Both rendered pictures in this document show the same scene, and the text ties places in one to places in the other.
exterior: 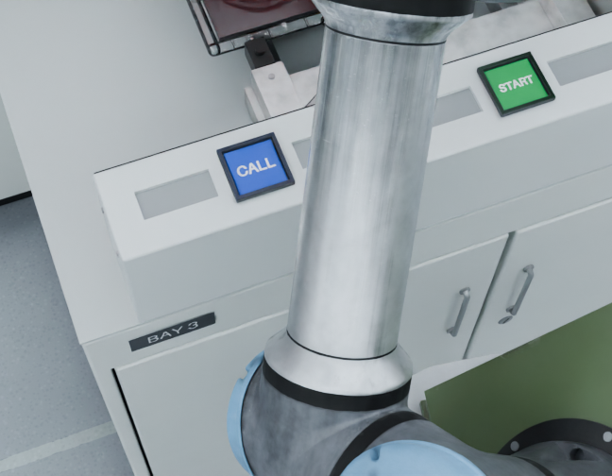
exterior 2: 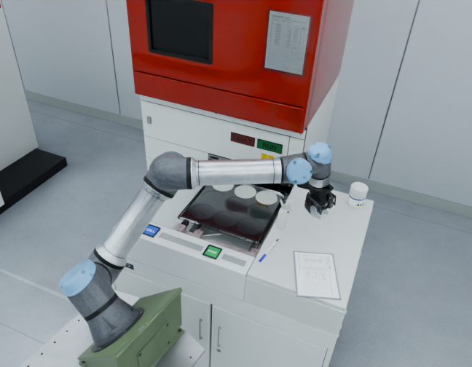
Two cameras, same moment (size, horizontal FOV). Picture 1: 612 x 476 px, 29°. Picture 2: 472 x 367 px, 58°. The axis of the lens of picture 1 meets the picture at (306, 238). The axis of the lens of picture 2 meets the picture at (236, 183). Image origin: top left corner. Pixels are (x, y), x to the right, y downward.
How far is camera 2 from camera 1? 1.04 m
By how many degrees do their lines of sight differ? 38
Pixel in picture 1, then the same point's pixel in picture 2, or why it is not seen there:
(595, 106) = (222, 266)
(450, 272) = (194, 306)
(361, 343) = (109, 247)
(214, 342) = (134, 277)
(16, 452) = not seen: hidden behind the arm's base
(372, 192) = (127, 217)
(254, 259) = (140, 253)
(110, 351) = not seen: hidden behind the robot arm
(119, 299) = not seen: hidden behind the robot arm
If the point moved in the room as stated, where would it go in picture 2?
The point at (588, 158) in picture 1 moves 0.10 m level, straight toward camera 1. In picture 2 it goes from (226, 288) to (199, 295)
